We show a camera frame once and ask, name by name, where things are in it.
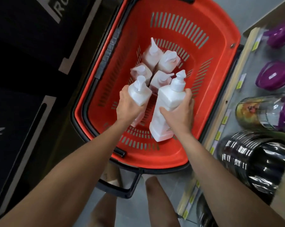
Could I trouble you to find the person's right hand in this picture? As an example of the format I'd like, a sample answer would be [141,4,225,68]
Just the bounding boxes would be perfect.
[159,88,195,139]

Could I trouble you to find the person's left hand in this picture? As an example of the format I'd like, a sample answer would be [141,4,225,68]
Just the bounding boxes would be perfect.
[116,85,149,124]

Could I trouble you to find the tall white pump bottle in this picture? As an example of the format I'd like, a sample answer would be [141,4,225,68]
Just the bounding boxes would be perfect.
[149,70,187,143]

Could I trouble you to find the small white pump bottle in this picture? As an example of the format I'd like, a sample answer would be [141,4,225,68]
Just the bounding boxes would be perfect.
[128,75,153,128]

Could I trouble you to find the person's right forearm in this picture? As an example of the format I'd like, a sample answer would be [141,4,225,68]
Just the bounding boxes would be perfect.
[174,132,285,227]

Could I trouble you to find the person's left forearm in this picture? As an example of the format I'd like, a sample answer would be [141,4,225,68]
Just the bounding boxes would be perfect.
[0,119,143,227]

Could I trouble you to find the wooden store shelf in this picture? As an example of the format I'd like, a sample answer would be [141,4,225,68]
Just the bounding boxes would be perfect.
[176,0,285,227]

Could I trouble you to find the red plastic shopping basket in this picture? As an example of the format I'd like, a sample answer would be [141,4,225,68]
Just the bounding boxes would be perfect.
[74,0,241,169]

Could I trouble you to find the row of yellow shelf labels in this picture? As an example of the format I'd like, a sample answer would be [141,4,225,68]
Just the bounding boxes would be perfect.
[181,35,262,220]

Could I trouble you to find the clear glass jar fruit print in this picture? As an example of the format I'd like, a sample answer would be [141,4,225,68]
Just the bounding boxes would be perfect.
[235,93,285,131]

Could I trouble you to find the person's right leg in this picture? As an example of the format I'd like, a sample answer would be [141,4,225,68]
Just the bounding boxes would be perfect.
[145,176,181,227]

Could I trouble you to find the person's leg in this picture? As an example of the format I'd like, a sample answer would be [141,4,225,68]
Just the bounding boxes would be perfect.
[90,193,120,227]
[145,176,181,227]

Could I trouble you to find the stack of shiny black bowls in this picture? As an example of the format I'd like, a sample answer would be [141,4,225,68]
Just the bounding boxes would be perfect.
[217,130,285,205]

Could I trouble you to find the shiny black metal pot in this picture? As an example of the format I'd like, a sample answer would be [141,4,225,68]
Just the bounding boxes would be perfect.
[196,193,220,227]

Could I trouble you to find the person's left leg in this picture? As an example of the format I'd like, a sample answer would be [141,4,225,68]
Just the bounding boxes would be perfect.
[90,193,120,227]

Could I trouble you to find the black floor mat white print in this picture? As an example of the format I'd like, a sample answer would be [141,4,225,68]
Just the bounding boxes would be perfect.
[0,87,57,221]
[0,0,103,75]

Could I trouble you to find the black basket pull handle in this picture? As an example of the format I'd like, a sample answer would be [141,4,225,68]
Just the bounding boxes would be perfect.
[95,148,191,199]

